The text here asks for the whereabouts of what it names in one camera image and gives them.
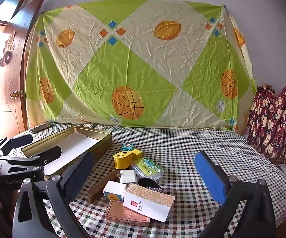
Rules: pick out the wooden door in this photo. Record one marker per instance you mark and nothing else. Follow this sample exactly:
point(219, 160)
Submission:
point(9, 79)

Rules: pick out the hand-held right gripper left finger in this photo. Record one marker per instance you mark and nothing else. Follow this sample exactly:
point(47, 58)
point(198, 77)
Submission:
point(77, 176)

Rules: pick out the door ornament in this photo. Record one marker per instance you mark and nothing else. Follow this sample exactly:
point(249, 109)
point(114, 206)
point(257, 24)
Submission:
point(8, 49)

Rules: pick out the white charger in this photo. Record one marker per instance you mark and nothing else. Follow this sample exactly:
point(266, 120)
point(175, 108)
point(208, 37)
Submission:
point(128, 176)

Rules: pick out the yellow face toy block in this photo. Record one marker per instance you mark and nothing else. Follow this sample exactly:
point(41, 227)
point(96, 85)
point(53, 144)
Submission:
point(122, 160)

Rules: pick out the plain yellow toy block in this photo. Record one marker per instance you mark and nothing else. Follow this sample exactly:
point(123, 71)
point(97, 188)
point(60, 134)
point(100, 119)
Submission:
point(137, 155)

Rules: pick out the dark smartphone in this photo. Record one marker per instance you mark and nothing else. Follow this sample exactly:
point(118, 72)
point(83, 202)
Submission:
point(40, 128)

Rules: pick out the brass door knob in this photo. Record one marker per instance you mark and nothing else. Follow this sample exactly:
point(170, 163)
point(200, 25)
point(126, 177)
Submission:
point(15, 95)

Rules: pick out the gold tin box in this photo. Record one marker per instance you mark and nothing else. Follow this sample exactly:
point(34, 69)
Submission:
point(58, 135)

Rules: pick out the teal toy block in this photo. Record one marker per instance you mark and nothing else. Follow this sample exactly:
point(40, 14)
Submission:
point(127, 146)

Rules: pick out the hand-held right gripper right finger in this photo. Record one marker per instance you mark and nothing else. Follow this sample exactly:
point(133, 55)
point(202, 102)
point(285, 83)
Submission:
point(211, 176)

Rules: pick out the checkered tablecloth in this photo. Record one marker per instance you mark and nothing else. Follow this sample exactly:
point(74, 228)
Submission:
point(182, 141)

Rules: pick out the white patterned box red label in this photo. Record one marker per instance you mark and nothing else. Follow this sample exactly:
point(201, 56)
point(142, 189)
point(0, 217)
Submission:
point(148, 200)

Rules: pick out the white sunflower print box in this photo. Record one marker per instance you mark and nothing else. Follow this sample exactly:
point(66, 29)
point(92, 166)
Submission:
point(113, 191)

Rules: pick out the basketball print bed sheet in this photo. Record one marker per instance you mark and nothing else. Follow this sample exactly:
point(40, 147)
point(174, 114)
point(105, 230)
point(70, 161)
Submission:
point(133, 62)

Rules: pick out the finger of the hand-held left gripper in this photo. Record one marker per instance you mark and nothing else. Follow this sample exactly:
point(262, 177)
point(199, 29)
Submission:
point(50, 155)
point(21, 141)

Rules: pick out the brown wooden brush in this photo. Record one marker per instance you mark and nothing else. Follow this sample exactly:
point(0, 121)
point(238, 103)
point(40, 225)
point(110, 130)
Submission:
point(101, 187)

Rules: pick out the green tissue packet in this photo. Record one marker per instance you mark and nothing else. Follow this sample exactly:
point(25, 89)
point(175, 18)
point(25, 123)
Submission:
point(148, 168)

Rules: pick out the copper box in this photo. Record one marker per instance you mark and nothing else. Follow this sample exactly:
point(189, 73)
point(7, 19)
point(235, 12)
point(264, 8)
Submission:
point(118, 213)

